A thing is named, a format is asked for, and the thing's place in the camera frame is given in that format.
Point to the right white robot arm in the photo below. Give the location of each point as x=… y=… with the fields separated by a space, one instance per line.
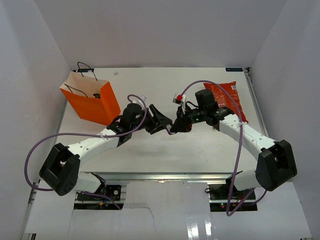
x=275 y=159

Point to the large red chip bag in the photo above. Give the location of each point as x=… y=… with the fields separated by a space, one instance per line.
x=222 y=98

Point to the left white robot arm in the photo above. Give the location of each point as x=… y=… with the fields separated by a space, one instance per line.
x=61 y=169

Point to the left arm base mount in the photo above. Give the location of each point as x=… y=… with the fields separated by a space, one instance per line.
x=107 y=197

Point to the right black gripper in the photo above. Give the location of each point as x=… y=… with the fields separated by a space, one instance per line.
x=183 y=125

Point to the aluminium table frame rail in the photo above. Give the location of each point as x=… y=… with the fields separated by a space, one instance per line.
x=135 y=176

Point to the orange paper bag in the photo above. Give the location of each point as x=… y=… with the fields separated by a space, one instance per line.
x=93 y=99

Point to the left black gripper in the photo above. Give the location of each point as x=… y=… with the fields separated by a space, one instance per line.
x=159 y=117

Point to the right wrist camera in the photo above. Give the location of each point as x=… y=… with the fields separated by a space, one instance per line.
x=180 y=99

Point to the blue label sticker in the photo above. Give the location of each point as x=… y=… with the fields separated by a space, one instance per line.
x=234 y=69

